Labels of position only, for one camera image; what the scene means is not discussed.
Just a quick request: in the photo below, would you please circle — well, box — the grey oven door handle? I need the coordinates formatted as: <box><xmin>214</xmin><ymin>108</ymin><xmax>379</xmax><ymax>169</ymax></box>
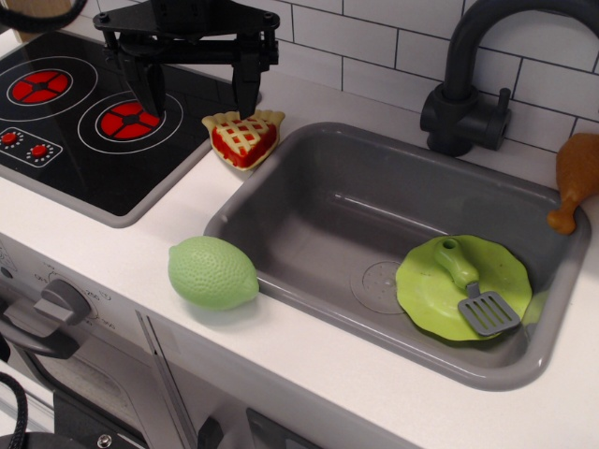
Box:
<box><xmin>1</xmin><ymin>301</ymin><xmax>80</xmax><ymax>359</ymax></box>

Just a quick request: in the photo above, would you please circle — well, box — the wooden side panel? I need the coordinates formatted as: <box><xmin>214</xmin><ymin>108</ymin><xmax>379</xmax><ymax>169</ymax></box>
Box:
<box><xmin>13</xmin><ymin>0</ymin><xmax>71</xmax><ymax>44</ymax></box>

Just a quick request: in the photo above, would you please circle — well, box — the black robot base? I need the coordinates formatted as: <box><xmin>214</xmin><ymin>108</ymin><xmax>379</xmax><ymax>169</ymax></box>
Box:
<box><xmin>1</xmin><ymin>372</ymin><xmax>146</xmax><ymax>448</ymax></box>

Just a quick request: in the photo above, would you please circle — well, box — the toy pie slice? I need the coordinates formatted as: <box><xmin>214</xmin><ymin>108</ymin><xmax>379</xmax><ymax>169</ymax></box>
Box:
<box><xmin>201</xmin><ymin>109</ymin><xmax>285</xmax><ymax>171</ymax></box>

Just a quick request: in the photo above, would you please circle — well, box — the brown toy chicken drumstick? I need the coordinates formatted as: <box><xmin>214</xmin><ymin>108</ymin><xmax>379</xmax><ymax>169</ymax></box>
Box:
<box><xmin>547</xmin><ymin>133</ymin><xmax>598</xmax><ymax>235</ymax></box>

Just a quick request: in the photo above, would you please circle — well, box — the green plastic plate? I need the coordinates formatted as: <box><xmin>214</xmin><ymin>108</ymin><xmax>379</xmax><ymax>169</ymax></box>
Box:
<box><xmin>396</xmin><ymin>235</ymin><xmax>533</xmax><ymax>341</ymax></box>

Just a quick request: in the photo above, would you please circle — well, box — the black toy stovetop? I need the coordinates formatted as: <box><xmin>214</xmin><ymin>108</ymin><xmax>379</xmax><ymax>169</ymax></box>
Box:
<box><xmin>1</xmin><ymin>32</ymin><xmax>235</xmax><ymax>227</ymax></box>

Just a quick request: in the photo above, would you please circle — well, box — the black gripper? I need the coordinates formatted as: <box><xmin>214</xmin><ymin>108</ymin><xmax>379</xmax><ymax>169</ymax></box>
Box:
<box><xmin>93</xmin><ymin>1</ymin><xmax>280</xmax><ymax>118</ymax></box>

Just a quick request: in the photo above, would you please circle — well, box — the grey plastic sink basin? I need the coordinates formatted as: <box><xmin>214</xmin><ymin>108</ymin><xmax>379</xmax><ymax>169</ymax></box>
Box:
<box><xmin>205</xmin><ymin>123</ymin><xmax>591</xmax><ymax>391</ymax></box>

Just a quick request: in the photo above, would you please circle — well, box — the grey oven knob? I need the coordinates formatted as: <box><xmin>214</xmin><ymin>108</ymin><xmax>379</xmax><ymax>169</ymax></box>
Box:
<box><xmin>34</xmin><ymin>279</ymin><xmax>92</xmax><ymax>326</ymax></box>

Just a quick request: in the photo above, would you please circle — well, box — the green toy lime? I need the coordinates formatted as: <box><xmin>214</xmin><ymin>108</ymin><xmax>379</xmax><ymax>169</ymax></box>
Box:
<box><xmin>168</xmin><ymin>236</ymin><xmax>259</xmax><ymax>311</ymax></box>

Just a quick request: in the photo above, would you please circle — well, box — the green handled grey spatula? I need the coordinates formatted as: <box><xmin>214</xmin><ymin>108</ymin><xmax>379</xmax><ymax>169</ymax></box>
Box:
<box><xmin>433</xmin><ymin>238</ymin><xmax>520</xmax><ymax>337</ymax></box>

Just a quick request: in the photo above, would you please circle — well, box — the black braided cable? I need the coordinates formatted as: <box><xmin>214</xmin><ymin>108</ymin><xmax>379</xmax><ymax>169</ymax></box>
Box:
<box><xmin>0</xmin><ymin>0</ymin><xmax>88</xmax><ymax>33</ymax></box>

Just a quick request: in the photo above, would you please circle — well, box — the black faucet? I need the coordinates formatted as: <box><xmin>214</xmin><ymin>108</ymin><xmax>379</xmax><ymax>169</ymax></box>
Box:
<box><xmin>420</xmin><ymin>0</ymin><xmax>598</xmax><ymax>157</ymax></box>

